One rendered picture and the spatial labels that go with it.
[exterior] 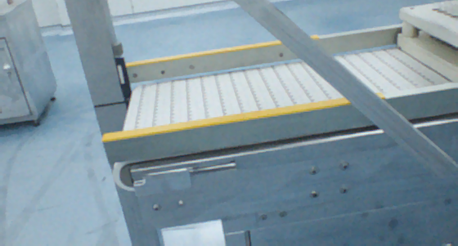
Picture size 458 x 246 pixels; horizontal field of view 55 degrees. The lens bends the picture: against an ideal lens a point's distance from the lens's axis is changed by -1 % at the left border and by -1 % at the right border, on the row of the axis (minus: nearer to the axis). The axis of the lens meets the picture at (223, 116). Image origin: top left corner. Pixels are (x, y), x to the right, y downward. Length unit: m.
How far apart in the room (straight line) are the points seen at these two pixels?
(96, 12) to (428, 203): 0.61
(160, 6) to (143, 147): 5.14
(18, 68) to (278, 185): 2.57
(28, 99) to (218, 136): 2.61
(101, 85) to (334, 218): 0.45
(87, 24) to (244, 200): 0.40
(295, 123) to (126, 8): 5.20
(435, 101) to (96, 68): 0.54
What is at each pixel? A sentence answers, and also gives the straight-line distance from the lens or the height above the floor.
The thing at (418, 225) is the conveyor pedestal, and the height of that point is 0.70.
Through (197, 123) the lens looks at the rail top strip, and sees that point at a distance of 0.52.
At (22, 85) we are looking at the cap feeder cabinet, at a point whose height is 0.31.
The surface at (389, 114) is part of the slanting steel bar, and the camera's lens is 0.47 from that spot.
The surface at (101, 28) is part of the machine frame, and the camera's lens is 0.78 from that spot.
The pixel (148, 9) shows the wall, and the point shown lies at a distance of 5.65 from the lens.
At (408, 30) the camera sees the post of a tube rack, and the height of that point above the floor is 0.95.
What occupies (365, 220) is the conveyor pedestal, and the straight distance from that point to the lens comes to 0.72.
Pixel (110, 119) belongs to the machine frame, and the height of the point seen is 0.85.
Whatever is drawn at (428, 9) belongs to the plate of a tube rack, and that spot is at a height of 0.99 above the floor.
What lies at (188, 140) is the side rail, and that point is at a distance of 0.52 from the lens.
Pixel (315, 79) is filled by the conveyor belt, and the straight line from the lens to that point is 0.71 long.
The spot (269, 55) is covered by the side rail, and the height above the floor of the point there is 0.93.
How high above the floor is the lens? 1.18
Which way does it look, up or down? 26 degrees down
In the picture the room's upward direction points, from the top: 8 degrees counter-clockwise
